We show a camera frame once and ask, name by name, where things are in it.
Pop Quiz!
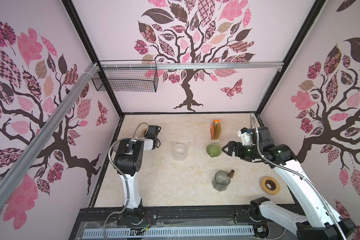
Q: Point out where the aluminium rail left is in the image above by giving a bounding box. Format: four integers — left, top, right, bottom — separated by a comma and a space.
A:
0, 63, 100, 210

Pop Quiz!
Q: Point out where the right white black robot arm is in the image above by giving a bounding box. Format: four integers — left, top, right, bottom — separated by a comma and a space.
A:
222, 127, 357, 240

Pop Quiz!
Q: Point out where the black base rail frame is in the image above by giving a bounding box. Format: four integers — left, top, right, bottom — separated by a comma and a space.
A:
69, 197, 272, 240

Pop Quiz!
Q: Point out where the aluminium rail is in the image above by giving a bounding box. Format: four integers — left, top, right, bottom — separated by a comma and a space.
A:
0, 63, 100, 210
100, 62, 284, 70

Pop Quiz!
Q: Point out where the white slotted cable duct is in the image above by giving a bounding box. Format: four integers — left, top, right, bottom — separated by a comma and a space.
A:
82, 226, 255, 240

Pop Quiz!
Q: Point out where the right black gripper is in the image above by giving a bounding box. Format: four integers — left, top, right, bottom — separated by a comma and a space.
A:
220, 141, 260, 159

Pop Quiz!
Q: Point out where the black wire basket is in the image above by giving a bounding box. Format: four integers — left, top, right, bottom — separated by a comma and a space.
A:
92, 60, 159, 93

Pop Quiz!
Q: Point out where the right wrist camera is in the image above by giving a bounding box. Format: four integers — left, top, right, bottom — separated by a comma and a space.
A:
238, 128, 253, 146

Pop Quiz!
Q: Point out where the aluminium rail back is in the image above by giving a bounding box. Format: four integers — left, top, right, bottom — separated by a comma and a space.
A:
100, 62, 284, 70

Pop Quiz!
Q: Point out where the grey glass server with knob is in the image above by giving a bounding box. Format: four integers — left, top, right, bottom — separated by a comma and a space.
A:
212, 170, 235, 192

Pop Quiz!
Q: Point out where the brown paper filter stack holder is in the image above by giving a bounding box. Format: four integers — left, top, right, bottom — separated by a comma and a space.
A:
210, 120, 222, 142

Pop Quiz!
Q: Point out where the right arm metal conduit cable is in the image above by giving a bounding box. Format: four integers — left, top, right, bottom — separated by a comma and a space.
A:
249, 113, 346, 240

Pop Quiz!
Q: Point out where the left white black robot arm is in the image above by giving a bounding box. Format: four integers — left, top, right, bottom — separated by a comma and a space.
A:
108, 123, 161, 220

